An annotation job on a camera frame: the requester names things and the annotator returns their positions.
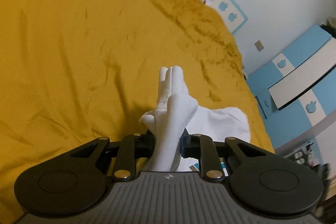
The mustard yellow bed cover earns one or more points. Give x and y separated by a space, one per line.
74 70

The blue and white wardrobe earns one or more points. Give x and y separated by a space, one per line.
296 90

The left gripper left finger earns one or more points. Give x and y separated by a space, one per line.
144 145

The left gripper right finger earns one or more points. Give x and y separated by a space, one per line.
202 147

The beige wall switch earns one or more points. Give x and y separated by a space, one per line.
259 46

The shelf with toys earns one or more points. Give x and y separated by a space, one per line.
308 154

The white t-shirt with print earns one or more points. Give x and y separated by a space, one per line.
176 112

